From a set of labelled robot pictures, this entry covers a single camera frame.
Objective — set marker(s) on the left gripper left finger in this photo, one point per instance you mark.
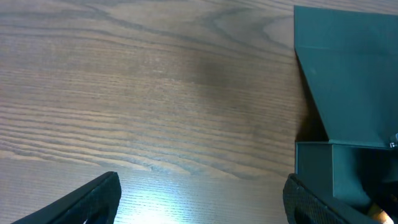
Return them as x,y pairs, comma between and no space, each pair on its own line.
92,203

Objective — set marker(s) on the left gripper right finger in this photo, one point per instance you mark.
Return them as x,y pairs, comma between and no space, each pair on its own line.
327,198

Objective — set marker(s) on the small yellow snack packet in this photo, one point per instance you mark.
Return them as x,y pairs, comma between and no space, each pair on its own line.
381,216

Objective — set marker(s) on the dark green box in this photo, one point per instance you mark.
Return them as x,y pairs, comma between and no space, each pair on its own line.
349,61

